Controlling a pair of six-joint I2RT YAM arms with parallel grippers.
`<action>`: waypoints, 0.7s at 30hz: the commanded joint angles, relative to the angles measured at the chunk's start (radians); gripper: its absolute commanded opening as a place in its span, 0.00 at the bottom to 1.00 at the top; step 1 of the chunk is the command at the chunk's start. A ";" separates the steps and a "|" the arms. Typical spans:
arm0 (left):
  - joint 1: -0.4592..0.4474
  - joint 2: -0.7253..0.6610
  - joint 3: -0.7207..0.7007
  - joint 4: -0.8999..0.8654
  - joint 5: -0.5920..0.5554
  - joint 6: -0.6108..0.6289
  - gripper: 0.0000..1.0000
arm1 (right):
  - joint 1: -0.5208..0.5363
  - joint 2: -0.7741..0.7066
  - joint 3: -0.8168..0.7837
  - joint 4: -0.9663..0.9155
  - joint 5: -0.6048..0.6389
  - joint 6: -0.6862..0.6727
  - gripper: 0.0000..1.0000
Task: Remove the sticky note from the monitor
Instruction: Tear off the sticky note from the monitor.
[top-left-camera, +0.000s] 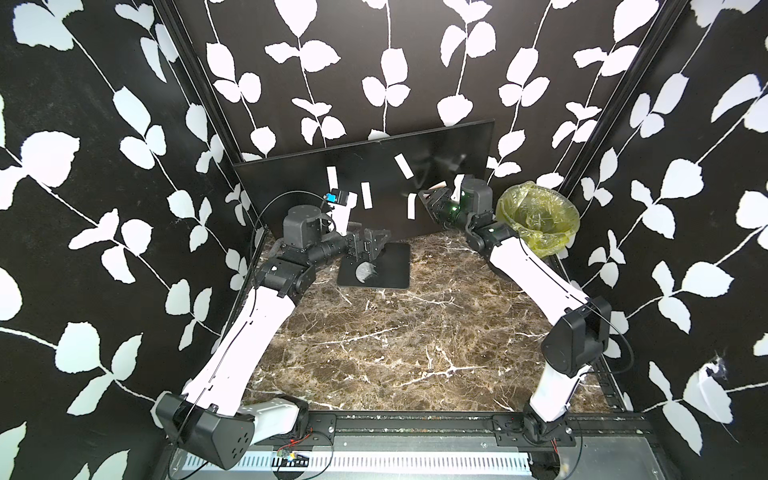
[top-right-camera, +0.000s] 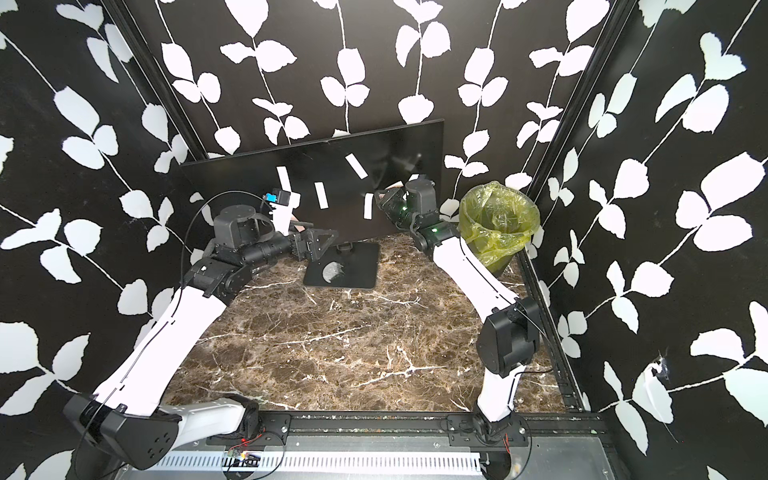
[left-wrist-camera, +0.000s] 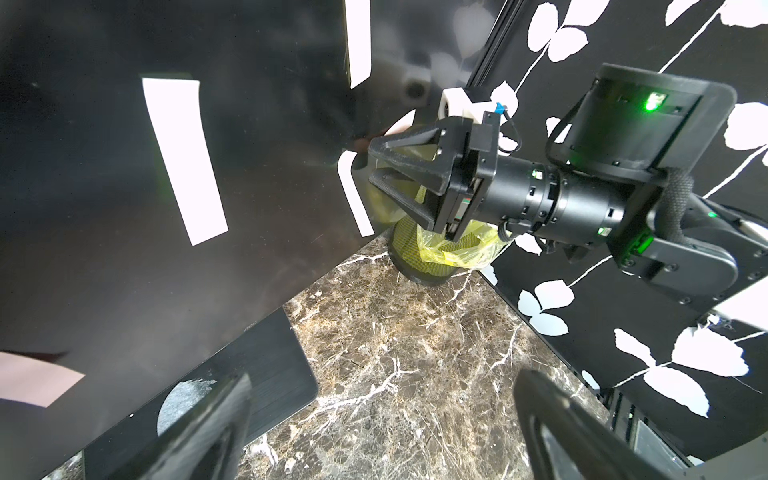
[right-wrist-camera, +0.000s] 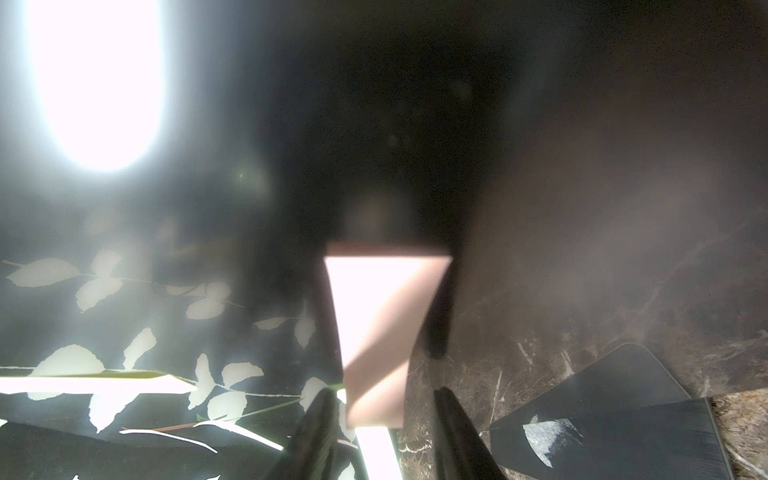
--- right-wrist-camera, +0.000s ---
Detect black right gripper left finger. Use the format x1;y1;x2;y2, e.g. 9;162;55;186
263;388;339;480

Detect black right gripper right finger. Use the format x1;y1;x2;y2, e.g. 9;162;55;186
431;387;506;480

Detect pink sticky note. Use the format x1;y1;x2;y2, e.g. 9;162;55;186
324;242;453;429

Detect black monitor stand base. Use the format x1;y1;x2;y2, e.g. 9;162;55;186
490;344;734;479

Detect black computer monitor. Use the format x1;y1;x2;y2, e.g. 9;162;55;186
1;1;767;479

